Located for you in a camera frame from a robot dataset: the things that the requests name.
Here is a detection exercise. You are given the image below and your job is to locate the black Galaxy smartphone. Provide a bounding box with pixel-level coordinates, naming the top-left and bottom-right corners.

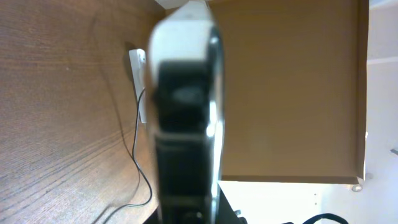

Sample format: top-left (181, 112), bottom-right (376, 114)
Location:
top-left (146, 1), bottom-right (224, 223)

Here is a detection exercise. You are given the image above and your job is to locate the black charging cable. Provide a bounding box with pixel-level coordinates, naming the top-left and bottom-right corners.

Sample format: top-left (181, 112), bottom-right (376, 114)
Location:
top-left (107, 88), bottom-right (153, 224)

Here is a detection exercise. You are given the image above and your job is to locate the white power strip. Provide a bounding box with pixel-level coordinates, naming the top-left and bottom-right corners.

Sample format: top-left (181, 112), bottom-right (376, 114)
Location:
top-left (128, 49), bottom-right (147, 123)

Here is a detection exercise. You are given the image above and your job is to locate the brown wooden cabinet panel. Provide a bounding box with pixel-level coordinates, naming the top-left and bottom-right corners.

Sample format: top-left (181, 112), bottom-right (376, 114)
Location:
top-left (211, 0), bottom-right (369, 184)

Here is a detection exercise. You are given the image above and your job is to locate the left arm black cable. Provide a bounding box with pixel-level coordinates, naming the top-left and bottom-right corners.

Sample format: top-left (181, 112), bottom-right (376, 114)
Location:
top-left (281, 213), bottom-right (351, 224)

